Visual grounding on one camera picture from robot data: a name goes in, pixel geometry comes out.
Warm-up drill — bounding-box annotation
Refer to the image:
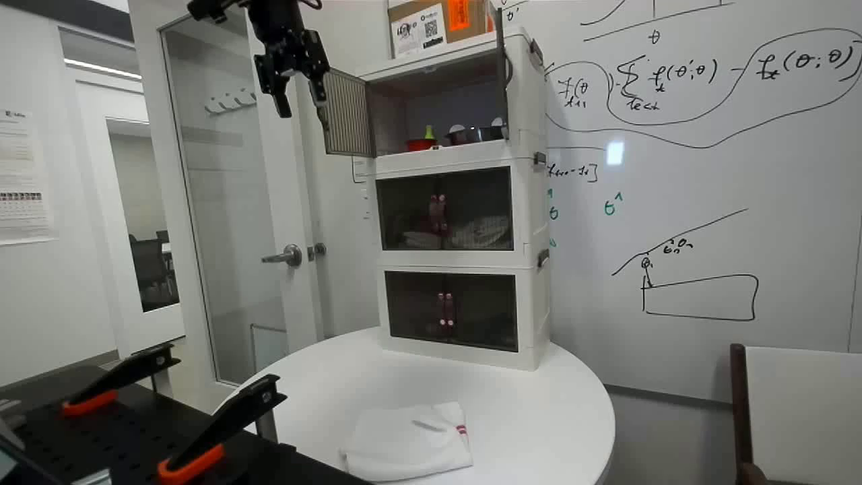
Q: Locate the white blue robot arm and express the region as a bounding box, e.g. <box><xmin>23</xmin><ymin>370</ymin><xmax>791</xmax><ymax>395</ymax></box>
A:
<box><xmin>185</xmin><ymin>0</ymin><xmax>332</xmax><ymax>120</ymax></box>

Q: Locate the black orange clamp left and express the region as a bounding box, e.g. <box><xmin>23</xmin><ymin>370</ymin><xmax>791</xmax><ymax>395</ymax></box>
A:
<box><xmin>61</xmin><ymin>346</ymin><xmax>177</xmax><ymax>417</ymax></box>

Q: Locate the black orange clamp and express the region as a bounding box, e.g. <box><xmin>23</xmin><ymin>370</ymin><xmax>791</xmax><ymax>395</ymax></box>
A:
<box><xmin>155</xmin><ymin>374</ymin><xmax>286</xmax><ymax>485</ymax></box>
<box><xmin>61</xmin><ymin>346</ymin><xmax>177</xmax><ymax>417</ymax></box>

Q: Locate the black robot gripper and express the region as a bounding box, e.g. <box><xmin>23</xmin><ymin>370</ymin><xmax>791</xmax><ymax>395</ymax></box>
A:
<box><xmin>256</xmin><ymin>31</ymin><xmax>328</xmax><ymax>120</ymax></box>

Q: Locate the white folded cloth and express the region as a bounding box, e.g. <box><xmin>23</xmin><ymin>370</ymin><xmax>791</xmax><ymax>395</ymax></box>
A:
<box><xmin>344</xmin><ymin>403</ymin><xmax>474</xmax><ymax>483</ymax></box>

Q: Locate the black perforated workbench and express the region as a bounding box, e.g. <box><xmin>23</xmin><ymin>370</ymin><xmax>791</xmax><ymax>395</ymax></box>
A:
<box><xmin>0</xmin><ymin>359</ymin><xmax>365</xmax><ymax>485</ymax></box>

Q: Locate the silver door handle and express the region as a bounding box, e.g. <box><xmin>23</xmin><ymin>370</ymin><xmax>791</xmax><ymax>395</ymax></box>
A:
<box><xmin>260</xmin><ymin>245</ymin><xmax>301</xmax><ymax>271</ymax></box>

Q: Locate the cardboard box on cabinet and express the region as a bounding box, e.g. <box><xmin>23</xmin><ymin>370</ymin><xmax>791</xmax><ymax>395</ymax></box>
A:
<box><xmin>384</xmin><ymin>0</ymin><xmax>495</xmax><ymax>60</ymax></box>

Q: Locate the open translucent cabinet door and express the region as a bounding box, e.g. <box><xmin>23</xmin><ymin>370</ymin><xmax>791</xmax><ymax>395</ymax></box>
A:
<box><xmin>321</xmin><ymin>70</ymin><xmax>375</xmax><ymax>157</ymax></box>

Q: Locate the black orange clamp right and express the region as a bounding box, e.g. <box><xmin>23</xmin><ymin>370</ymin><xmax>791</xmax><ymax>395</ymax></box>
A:
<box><xmin>155</xmin><ymin>374</ymin><xmax>286</xmax><ymax>485</ymax></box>

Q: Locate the glass door white frame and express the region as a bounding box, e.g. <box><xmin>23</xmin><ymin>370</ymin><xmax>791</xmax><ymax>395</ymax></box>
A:
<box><xmin>132</xmin><ymin>0</ymin><xmax>322</xmax><ymax>388</ymax></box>

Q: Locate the silver metal bowl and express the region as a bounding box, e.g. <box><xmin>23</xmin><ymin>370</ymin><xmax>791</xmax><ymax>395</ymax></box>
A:
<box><xmin>446</xmin><ymin>124</ymin><xmax>482</xmax><ymax>145</ymax></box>

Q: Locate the red bowl in cabinet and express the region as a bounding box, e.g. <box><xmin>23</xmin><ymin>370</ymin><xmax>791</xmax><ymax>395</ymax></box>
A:
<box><xmin>407</xmin><ymin>137</ymin><xmax>433</xmax><ymax>152</ymax></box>

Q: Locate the wall whiteboard with drawings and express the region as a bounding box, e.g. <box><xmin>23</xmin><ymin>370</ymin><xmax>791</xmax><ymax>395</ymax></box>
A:
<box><xmin>507</xmin><ymin>0</ymin><xmax>862</xmax><ymax>403</ymax></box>

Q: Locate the dark item in cabinet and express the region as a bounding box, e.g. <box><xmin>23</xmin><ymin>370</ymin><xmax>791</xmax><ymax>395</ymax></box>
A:
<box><xmin>482</xmin><ymin>117</ymin><xmax>507</xmax><ymax>141</ymax></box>

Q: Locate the white three-tier storage cabinet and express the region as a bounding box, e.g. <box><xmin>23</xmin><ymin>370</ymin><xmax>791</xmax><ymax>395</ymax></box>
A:
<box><xmin>364</xmin><ymin>33</ymin><xmax>548</xmax><ymax>370</ymax></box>

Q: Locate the green topped small bottle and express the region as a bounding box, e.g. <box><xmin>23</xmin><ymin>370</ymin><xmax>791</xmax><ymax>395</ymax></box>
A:
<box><xmin>423</xmin><ymin>124</ymin><xmax>437</xmax><ymax>145</ymax></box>

